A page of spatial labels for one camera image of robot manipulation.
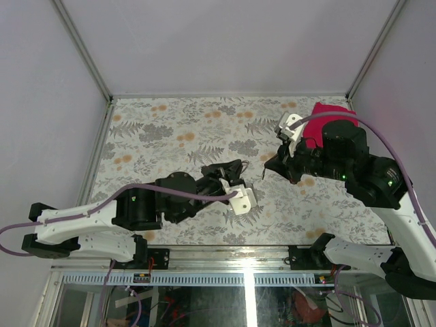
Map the red folded cloth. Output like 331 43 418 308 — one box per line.
302 102 359 149

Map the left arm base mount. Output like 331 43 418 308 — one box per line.
111 235 170 270

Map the aluminium front rail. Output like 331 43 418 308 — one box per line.
50 245 418 287

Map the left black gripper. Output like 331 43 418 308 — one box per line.
173 160 244 225

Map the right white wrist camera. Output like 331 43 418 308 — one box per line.
275 112 304 157

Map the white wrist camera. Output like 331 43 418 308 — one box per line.
275 112 304 157
219 178 258 215

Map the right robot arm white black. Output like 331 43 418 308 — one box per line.
264 117 435 300

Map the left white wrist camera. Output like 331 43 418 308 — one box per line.
219 178 258 215

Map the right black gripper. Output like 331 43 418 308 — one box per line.
264 131 349 184

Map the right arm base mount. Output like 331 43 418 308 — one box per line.
283 233 335 271

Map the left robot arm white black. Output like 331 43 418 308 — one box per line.
21 159 247 269

